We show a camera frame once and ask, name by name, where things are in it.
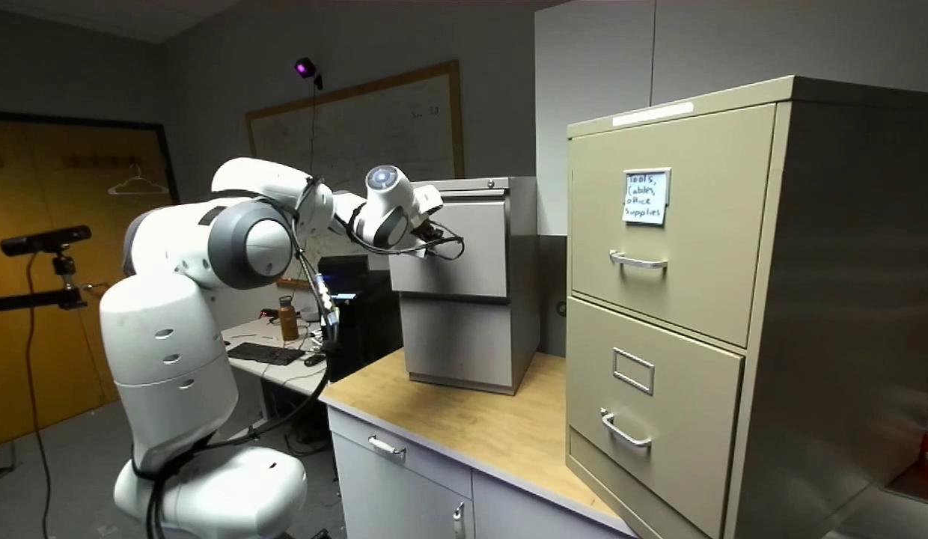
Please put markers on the whiteboard with wooden frame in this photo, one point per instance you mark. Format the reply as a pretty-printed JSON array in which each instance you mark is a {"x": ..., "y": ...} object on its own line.
[{"x": 386, "y": 125}]

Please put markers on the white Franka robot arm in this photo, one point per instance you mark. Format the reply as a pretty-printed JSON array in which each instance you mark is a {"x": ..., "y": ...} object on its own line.
[{"x": 175, "y": 340}]

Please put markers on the black keyboard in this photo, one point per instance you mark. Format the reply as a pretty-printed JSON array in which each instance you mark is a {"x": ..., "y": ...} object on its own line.
[{"x": 267, "y": 355}]

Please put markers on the beige drawer with label holder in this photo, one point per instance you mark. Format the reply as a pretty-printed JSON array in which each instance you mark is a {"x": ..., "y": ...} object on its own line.
[{"x": 685, "y": 438}]

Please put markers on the wood-topped gray counter cabinet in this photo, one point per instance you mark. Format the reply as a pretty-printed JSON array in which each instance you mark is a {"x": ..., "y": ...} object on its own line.
[{"x": 405, "y": 488}]

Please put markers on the brown bottle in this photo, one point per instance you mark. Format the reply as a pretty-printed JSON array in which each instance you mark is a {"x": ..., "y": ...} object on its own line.
[{"x": 290, "y": 318}]

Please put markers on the beige file cabinet body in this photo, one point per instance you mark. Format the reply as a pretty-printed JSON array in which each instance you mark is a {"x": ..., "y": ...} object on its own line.
[{"x": 854, "y": 300}]

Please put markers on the gray file cabinet body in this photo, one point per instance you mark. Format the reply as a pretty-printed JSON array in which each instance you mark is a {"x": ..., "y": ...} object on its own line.
[{"x": 526, "y": 280}]

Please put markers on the gray lower cabinet drawer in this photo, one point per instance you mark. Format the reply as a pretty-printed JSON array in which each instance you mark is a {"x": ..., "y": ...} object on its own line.
[{"x": 454, "y": 340}]

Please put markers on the black camera on stand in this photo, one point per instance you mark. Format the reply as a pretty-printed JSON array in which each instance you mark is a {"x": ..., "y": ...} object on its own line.
[{"x": 47, "y": 241}]

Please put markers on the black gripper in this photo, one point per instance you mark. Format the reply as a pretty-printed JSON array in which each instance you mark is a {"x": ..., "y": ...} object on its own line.
[{"x": 433, "y": 231}]

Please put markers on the white paper note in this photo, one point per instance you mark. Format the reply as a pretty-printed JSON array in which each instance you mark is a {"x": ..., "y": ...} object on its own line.
[{"x": 646, "y": 196}]

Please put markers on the purple-lit ceiling camera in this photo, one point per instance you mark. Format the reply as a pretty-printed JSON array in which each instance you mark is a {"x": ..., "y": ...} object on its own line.
[{"x": 308, "y": 71}]

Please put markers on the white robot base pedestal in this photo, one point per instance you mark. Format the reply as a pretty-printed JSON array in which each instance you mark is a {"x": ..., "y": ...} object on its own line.
[{"x": 234, "y": 499}]

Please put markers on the gray file cabinet drawer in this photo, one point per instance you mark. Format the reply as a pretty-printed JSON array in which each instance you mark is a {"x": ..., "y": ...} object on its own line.
[{"x": 454, "y": 249}]

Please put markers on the light office desk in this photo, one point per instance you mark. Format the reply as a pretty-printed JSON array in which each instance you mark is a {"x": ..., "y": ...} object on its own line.
[{"x": 287, "y": 375}]

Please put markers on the beige drawer with paper note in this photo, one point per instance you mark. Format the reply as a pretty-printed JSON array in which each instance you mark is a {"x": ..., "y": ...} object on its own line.
[{"x": 706, "y": 198}]

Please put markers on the yellow door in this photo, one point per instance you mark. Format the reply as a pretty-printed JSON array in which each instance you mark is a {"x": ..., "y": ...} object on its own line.
[{"x": 47, "y": 379}]

